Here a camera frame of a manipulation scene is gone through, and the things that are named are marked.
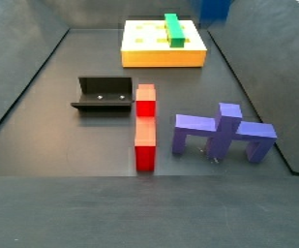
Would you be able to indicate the blue block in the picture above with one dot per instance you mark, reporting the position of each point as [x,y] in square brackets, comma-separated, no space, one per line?
[214,10]

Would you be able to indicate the yellow slotted board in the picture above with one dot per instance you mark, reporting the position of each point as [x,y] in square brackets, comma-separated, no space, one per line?
[146,48]

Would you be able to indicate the red cross-shaped block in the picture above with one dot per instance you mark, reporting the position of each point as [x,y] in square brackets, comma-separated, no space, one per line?
[145,131]

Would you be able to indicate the purple cross-shaped block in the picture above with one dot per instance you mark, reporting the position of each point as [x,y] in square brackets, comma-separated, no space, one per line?
[222,129]

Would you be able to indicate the green flat block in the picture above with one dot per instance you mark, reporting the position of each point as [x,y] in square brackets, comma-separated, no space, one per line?
[176,34]

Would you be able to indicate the black angle bracket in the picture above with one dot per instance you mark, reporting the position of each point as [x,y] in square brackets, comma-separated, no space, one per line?
[105,93]

